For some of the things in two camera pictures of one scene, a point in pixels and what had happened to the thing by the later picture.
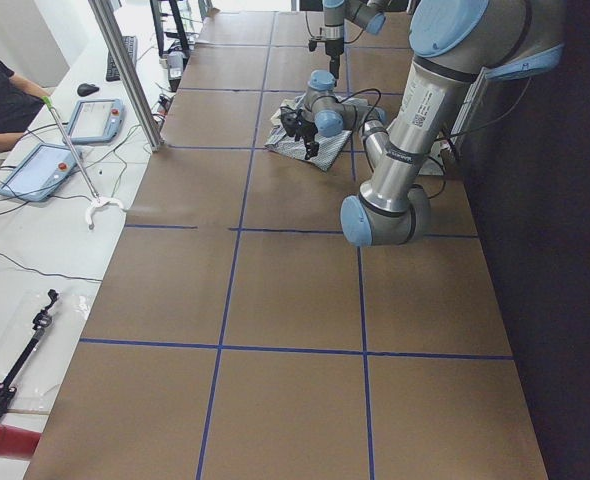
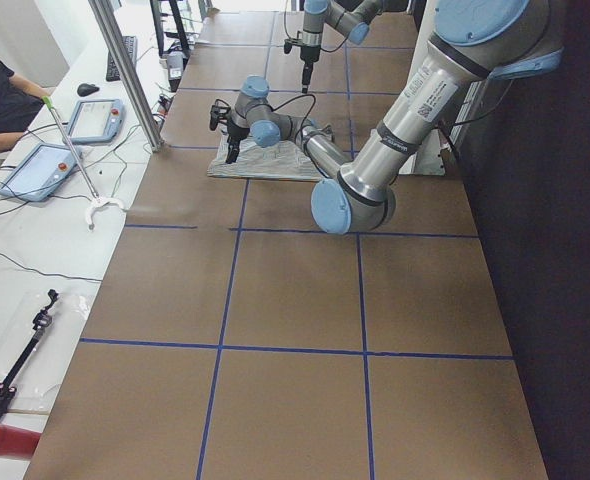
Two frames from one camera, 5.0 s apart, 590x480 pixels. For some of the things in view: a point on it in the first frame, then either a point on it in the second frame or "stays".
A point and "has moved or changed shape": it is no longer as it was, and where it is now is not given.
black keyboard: [130, 42] stays
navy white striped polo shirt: [280, 140] has moved or changed shape
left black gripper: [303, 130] to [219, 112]
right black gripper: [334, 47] to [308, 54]
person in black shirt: [5, 103] stays
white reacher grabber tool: [98, 200] stays
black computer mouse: [86, 89] stays
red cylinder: [1, 440] stays
